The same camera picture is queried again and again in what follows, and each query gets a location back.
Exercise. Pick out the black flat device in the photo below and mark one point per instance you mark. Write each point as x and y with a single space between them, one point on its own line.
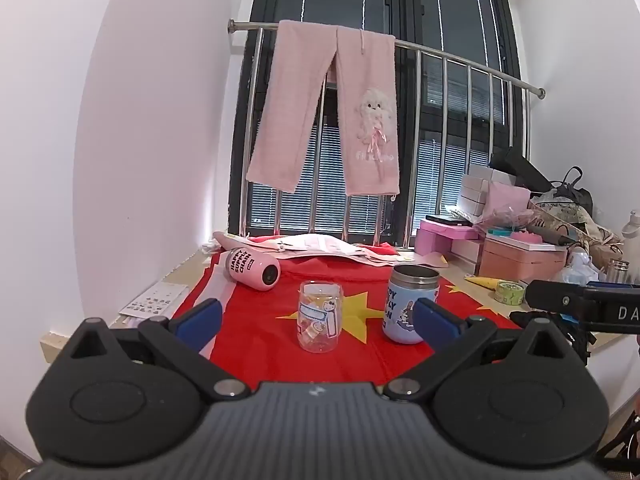
446 220

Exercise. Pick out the black framed window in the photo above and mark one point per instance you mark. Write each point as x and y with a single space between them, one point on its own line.
450 10

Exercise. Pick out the yellow tube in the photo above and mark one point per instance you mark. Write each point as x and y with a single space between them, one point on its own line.
484 281

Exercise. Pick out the patterned tote bag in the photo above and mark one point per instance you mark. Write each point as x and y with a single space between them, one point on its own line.
590 230

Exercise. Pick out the pink printed cup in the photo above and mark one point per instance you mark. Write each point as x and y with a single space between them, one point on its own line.
247 267

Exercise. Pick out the white paper pile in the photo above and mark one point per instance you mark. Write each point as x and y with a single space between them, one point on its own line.
320 245

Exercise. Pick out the metal window railing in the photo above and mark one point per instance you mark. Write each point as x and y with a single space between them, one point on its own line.
445 55

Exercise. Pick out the black handbag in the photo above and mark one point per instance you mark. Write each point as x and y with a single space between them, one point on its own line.
575 192

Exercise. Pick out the blue cartoon cup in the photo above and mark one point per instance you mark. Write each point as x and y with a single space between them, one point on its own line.
404 305

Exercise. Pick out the large pink box white lid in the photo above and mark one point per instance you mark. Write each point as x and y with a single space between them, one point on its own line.
520 260

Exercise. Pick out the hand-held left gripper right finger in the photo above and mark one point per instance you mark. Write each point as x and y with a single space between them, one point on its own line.
436 322

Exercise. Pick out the small glass jar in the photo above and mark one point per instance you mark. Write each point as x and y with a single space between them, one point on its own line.
618 271

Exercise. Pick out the pink paper bag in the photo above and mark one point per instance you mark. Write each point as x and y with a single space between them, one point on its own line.
507 200

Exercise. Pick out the white sticker sheet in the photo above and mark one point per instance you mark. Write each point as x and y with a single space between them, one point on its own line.
155 300

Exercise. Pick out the green tape roll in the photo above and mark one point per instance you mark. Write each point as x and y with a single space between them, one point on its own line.
509 293

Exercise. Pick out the black box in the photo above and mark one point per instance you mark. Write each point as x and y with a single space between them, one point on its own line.
520 165

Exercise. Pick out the clear glass cup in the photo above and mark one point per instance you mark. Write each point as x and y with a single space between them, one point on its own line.
320 317

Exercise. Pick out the white plastic bag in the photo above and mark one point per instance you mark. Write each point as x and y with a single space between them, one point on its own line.
580 267

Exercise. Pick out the pink fluffy pants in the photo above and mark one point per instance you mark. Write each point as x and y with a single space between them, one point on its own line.
372 110

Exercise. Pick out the stack of white boxes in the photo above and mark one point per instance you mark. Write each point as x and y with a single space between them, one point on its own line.
475 192

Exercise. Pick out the black hair tool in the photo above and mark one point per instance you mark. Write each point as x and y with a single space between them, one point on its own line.
547 235

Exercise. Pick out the white bottle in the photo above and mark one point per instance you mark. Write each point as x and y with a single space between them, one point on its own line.
632 240

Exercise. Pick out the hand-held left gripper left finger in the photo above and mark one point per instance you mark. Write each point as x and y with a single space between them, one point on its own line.
199 319

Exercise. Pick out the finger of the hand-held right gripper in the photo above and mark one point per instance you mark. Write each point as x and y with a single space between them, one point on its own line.
575 324
552 294

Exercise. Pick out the small pink box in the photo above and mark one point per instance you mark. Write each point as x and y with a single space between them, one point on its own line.
440 240

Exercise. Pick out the red starred flag cloth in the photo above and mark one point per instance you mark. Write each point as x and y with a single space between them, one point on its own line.
320 270

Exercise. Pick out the beige box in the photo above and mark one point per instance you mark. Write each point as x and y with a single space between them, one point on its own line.
467 251

